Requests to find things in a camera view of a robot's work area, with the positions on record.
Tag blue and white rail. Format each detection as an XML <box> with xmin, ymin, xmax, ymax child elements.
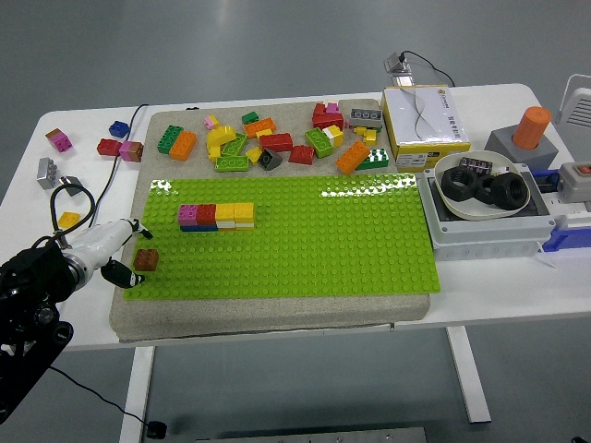
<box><xmin>539</xmin><ymin>193</ymin><xmax>591</xmax><ymax>254</ymax></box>

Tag thin black device cable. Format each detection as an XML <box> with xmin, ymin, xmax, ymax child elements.
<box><xmin>400</xmin><ymin>49</ymin><xmax>457</xmax><ymax>88</ymax></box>

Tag white cable tie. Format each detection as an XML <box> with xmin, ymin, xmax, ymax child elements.
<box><xmin>534</xmin><ymin>242</ymin><xmax>559</xmax><ymax>269</ymax></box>

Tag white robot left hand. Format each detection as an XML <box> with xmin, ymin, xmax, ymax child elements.
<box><xmin>68</xmin><ymin>217</ymin><xmax>153</xmax><ymax>289</ymax></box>

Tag large red brick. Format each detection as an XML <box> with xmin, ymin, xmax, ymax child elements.
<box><xmin>311</xmin><ymin>102</ymin><xmax>345</xmax><ymax>131</ymax></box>

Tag silver metal device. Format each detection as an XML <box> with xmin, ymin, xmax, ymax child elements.
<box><xmin>382</xmin><ymin>52</ymin><xmax>416</xmax><ymax>88</ymax></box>

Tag orange long brick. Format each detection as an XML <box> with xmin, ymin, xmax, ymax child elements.
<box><xmin>168</xmin><ymin>130</ymin><xmax>199</xmax><ymax>162</ymax></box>
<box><xmin>335</xmin><ymin>140</ymin><xmax>372</xmax><ymax>175</ymax></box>
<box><xmin>243</xmin><ymin>117</ymin><xmax>277</xmax><ymax>139</ymax></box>

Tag lime brick with holes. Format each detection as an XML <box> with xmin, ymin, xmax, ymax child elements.
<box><xmin>214</xmin><ymin>155</ymin><xmax>250</xmax><ymax>174</ymax></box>

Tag pink brick brown top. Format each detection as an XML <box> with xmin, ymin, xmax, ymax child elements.
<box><xmin>44</xmin><ymin>127</ymin><xmax>73</xmax><ymax>153</ymax></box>

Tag dark purple component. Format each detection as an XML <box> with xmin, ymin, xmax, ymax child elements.
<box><xmin>459</xmin><ymin>156</ymin><xmax>494</xmax><ymax>175</ymax></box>

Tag silver studded brick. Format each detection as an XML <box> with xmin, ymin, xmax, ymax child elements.
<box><xmin>36</xmin><ymin>157</ymin><xmax>59</xmax><ymax>190</ymax></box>

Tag orange cylinder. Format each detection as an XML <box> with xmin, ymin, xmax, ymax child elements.
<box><xmin>513</xmin><ymin>105</ymin><xmax>552</xmax><ymax>150</ymax></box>

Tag black table cable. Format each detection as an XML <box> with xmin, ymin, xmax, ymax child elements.
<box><xmin>90</xmin><ymin>103</ymin><xmax>150</xmax><ymax>218</ymax></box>

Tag grey switch box red button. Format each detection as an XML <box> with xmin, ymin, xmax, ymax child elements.
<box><xmin>556</xmin><ymin>161</ymin><xmax>591</xmax><ymax>204</ymax></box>

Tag white and yellow brick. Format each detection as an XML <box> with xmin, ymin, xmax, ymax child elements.
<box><xmin>321</xmin><ymin>124</ymin><xmax>345</xmax><ymax>149</ymax></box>

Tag brown square brick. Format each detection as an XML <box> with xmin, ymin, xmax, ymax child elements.
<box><xmin>133</xmin><ymin>248</ymin><xmax>160</xmax><ymax>272</ymax></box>

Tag dark blue clamp part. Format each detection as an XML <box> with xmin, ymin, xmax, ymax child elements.
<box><xmin>530</xmin><ymin>169</ymin><xmax>562</xmax><ymax>193</ymax></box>

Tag dark green long brick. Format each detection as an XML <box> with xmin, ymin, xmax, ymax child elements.
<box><xmin>157</xmin><ymin>125</ymin><xmax>184</xmax><ymax>155</ymax></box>

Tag silver slope brick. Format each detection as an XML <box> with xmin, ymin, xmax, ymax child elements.
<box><xmin>58</xmin><ymin>174</ymin><xmax>85</xmax><ymax>198</ymax></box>

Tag white table leg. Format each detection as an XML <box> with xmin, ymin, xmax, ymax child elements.
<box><xmin>445</xmin><ymin>325</ymin><xmax>491</xmax><ymax>425</ymax></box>
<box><xmin>118</xmin><ymin>345</ymin><xmax>156</xmax><ymax>443</ymax></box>

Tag black plug with cord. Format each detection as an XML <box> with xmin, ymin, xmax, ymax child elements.
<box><xmin>49</xmin><ymin>365</ymin><xmax>168</xmax><ymax>439</ymax></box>

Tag large black hex nut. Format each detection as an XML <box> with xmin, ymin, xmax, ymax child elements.
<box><xmin>440</xmin><ymin>166</ymin><xmax>480</xmax><ymax>202</ymax></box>
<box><xmin>488</xmin><ymin>172</ymin><xmax>531</xmax><ymax>212</ymax></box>
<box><xmin>474</xmin><ymin>174</ymin><xmax>498</xmax><ymax>206</ymax></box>

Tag grey holder block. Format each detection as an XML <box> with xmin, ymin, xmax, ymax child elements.
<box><xmin>483</xmin><ymin>124</ymin><xmax>559</xmax><ymax>171</ymax></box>

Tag red square brick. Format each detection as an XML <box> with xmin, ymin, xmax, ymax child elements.
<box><xmin>288</xmin><ymin>145</ymin><xmax>316</xmax><ymax>166</ymax></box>

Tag green studded baseplate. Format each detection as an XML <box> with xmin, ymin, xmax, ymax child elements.
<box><xmin>123</xmin><ymin>174</ymin><xmax>442</xmax><ymax>301</ymax></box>

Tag dark grey slope brick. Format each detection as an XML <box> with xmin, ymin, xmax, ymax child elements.
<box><xmin>257</xmin><ymin>148</ymin><xmax>283</xmax><ymax>171</ymax></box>

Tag grey-brown foam mat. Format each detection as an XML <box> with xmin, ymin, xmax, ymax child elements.
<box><xmin>109</xmin><ymin>98</ymin><xmax>433</xmax><ymax>343</ymax></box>

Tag white bowl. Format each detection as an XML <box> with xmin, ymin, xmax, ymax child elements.
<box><xmin>433</xmin><ymin>150</ymin><xmax>522</xmax><ymax>222</ymax></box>

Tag green brick white studs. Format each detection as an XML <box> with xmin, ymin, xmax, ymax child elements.
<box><xmin>355</xmin><ymin>147</ymin><xmax>392</xmax><ymax>171</ymax></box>

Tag lime green long brick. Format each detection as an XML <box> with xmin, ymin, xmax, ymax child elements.
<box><xmin>221</xmin><ymin>132</ymin><xmax>249</xmax><ymax>158</ymax></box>
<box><xmin>304</xmin><ymin>127</ymin><xmax>334</xmax><ymax>159</ymax></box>

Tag white and yellow carton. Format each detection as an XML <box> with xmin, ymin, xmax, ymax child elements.
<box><xmin>380</xmin><ymin>84</ymin><xmax>473</xmax><ymax>174</ymax></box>

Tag red long brick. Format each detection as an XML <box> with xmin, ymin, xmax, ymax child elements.
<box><xmin>259</xmin><ymin>132</ymin><xmax>295</xmax><ymax>152</ymax></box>

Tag white slotted chair back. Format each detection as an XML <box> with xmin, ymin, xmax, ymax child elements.
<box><xmin>553</xmin><ymin>73</ymin><xmax>591</xmax><ymax>126</ymax></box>

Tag yellow arch brick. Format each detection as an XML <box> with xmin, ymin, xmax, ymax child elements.
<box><xmin>206</xmin><ymin>125</ymin><xmax>237</xmax><ymax>162</ymax></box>

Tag grey long brick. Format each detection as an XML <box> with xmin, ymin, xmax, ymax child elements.
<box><xmin>348</xmin><ymin>108</ymin><xmax>384</xmax><ymax>130</ymax></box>

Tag grey junction box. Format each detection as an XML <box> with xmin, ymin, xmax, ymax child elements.
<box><xmin>416</xmin><ymin>163</ymin><xmax>559</xmax><ymax>263</ymax></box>

